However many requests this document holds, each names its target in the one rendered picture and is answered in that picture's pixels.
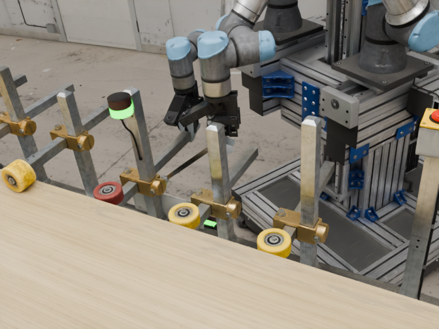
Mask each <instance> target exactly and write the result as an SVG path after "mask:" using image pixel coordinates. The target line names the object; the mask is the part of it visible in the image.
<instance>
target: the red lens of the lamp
mask: <svg viewBox="0 0 439 329"><path fill-rule="evenodd" d="M128 94H129V93H128ZM109 96H110V95H109ZM109 96H108V97H109ZM108 97H107V102H108V107H109V108H110V109H111V110H123V109H126V108H128V107H130V106H131V104H132V102H131V96H130V94H129V97H128V98H127V99H126V100H124V101H120V102H110V101H109V100H108Z"/></svg>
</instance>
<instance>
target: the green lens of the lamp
mask: <svg viewBox="0 0 439 329"><path fill-rule="evenodd" d="M109 110H110V115H111V117H112V118H114V119H123V118H127V117H129V116H131V115H132V114H133V105H132V104H131V106H130V107H129V108H128V109H125V110H122V111H113V110H111V109H109Z"/></svg>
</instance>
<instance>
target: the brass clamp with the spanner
mask: <svg viewBox="0 0 439 329"><path fill-rule="evenodd" d="M128 168H130V170H131V173H130V174H125V173H124V172H122V173H121V174H120V181H121V184H122V186H124V185H125V184H126V183H127V182H128V181H132V182H135V183H137V186H138V192H137V193H140V194H143V195H147V196H151V197H154V196H155V195H159V196H161V195H162V194H163V193H164V192H165V189H166V186H167V184H166V181H165V180H164V179H161V178H160V175H158V174H156V176H155V177H154V178H153V179H152V180H151V181H150V182H148V181H144V180H140V177H139V174H138V169H136V168H131V167H128Z"/></svg>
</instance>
